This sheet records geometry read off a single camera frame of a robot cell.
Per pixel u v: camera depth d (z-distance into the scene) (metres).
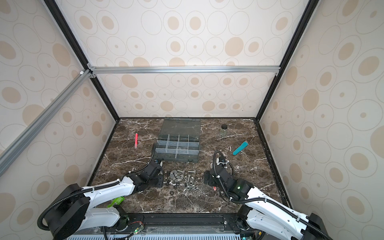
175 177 0.88
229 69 1.69
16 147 0.53
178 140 1.03
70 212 0.41
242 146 1.03
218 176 0.56
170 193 0.83
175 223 0.75
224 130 1.03
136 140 1.06
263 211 0.49
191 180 0.87
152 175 0.68
